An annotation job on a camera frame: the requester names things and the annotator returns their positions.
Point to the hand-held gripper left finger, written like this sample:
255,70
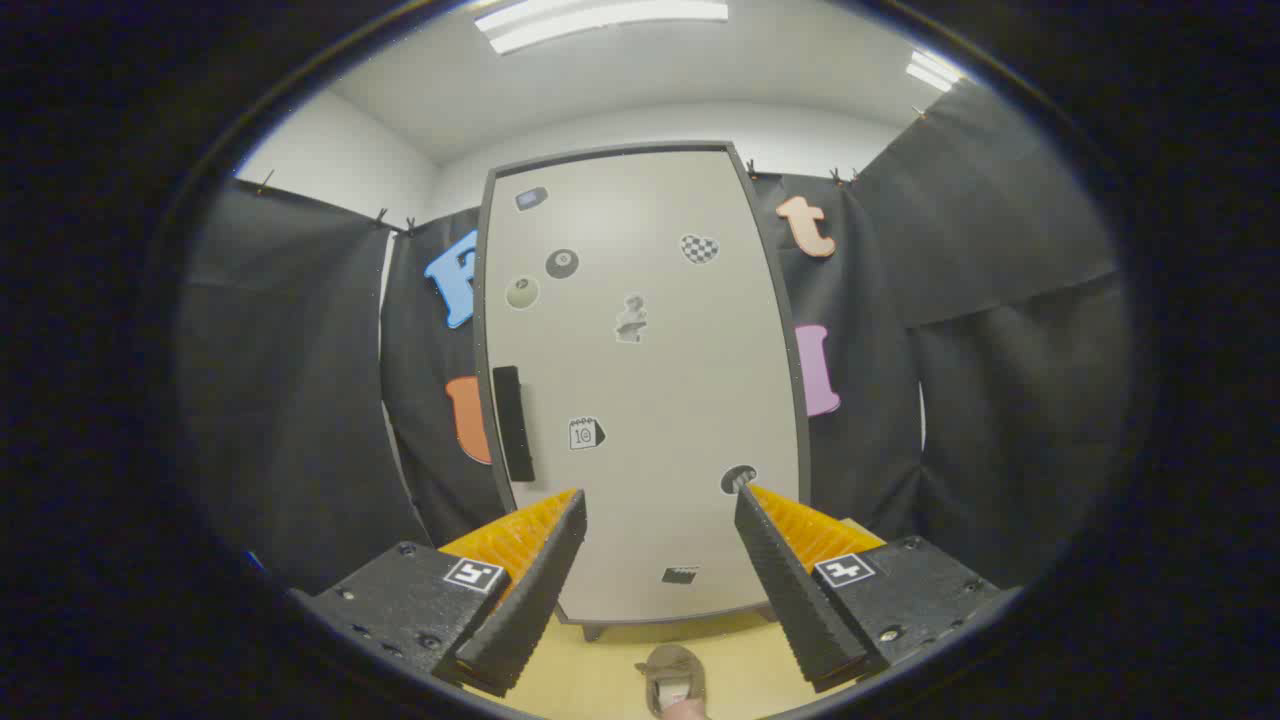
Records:
530,600

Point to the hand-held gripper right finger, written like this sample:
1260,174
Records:
790,590

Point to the dark grey shoe cabinet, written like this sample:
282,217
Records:
593,631

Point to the brown fuzzy shoe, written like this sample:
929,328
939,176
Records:
672,665

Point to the white shoe cabinet door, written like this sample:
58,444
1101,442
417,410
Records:
660,380

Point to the black backdrop cloth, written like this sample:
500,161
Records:
290,380

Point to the small ceiling light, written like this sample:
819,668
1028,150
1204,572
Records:
933,70

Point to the long ceiling light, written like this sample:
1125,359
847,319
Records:
600,18

